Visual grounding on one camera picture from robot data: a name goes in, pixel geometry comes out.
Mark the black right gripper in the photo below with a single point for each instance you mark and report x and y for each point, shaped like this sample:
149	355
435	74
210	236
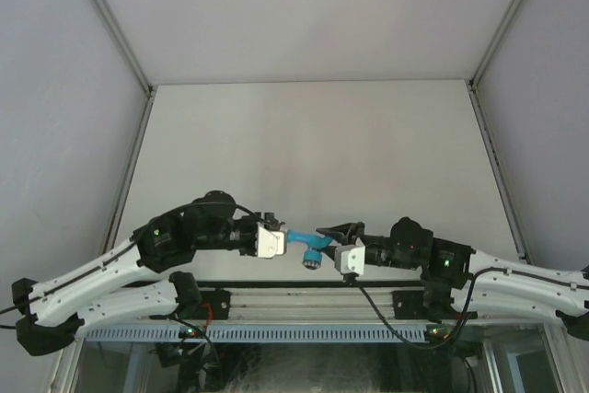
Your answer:
347	235

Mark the blue slotted cable duct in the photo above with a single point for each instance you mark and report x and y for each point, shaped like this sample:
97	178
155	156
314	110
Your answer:
257	333

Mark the aluminium frame post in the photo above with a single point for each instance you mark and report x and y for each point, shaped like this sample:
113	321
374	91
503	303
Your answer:
508	17
113	27

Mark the right aluminium frame post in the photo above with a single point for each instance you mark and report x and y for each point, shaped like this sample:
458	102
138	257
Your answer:
508	17

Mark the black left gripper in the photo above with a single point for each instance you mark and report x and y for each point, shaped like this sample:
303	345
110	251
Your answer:
258	217

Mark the aluminium front rail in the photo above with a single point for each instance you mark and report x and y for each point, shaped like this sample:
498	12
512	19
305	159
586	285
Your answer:
313	302

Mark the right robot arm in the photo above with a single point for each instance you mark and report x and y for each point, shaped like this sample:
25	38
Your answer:
460	282

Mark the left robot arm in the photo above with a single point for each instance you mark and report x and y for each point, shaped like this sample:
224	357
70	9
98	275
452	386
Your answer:
143	276

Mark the left aluminium frame post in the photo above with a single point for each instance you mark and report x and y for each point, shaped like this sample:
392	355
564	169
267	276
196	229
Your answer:
113	27

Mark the blue water faucet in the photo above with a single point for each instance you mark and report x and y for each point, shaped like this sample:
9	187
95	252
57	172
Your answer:
315	244

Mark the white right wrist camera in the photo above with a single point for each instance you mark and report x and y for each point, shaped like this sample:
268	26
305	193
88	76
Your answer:
350	259

